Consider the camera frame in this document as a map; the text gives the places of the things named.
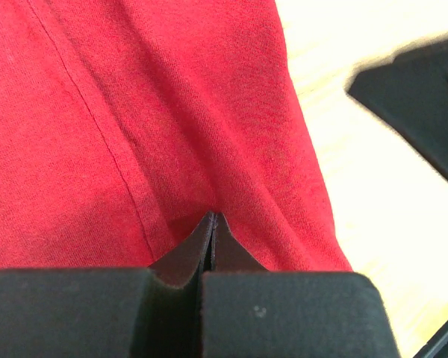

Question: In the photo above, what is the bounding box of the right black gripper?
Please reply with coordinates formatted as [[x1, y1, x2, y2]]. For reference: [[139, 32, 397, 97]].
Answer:
[[347, 38, 448, 181]]

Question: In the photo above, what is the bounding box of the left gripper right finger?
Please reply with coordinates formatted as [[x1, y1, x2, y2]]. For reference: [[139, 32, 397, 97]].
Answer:
[[202, 214, 399, 357]]

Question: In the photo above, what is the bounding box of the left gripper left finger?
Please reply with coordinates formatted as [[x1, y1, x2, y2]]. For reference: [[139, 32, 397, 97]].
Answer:
[[0, 213, 214, 357]]

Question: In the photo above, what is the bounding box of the red t shirt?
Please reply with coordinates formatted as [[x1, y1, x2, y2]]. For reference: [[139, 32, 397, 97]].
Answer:
[[0, 1, 350, 271]]

